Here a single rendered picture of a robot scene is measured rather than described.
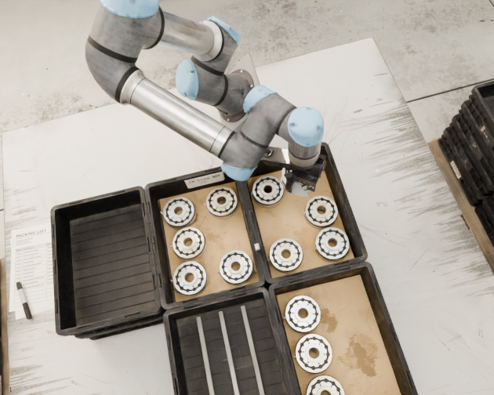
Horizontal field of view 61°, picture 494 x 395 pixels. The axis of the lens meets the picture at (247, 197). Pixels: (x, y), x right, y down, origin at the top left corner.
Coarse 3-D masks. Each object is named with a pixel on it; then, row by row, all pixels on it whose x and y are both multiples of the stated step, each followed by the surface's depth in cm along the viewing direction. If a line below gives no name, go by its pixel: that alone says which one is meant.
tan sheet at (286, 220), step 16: (256, 176) 140; (320, 192) 137; (256, 208) 136; (272, 208) 135; (288, 208) 135; (304, 208) 135; (272, 224) 133; (288, 224) 133; (304, 224) 133; (336, 224) 132; (272, 240) 131; (304, 240) 131; (288, 256) 129; (304, 256) 129; (352, 256) 128; (272, 272) 127
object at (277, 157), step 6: (270, 150) 108; (276, 150) 107; (282, 150) 106; (264, 156) 108; (270, 156) 107; (276, 156) 106; (282, 156) 105; (288, 156) 104; (264, 162) 109; (270, 162) 107; (276, 162) 106; (282, 162) 104; (288, 162) 103; (288, 168) 105; (294, 168) 103
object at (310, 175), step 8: (320, 160) 100; (296, 168) 100; (304, 168) 99; (312, 168) 100; (320, 168) 99; (288, 176) 106; (296, 176) 105; (304, 176) 105; (312, 176) 104; (320, 176) 109; (304, 184) 110; (312, 184) 105
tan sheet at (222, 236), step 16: (192, 192) 140; (208, 192) 139; (240, 208) 136; (192, 224) 135; (208, 224) 135; (224, 224) 134; (240, 224) 134; (208, 240) 133; (224, 240) 132; (240, 240) 132; (176, 256) 131; (208, 256) 131; (208, 272) 129; (256, 272) 128; (208, 288) 127; (224, 288) 126
